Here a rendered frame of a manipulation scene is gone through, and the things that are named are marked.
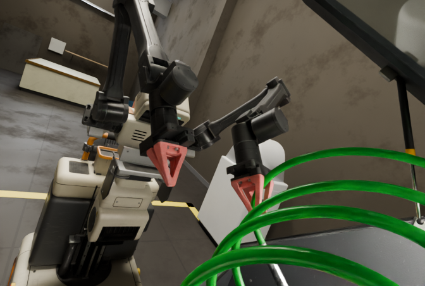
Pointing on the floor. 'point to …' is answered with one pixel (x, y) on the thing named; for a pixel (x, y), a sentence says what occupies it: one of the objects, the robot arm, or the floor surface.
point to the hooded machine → (219, 220)
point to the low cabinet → (58, 83)
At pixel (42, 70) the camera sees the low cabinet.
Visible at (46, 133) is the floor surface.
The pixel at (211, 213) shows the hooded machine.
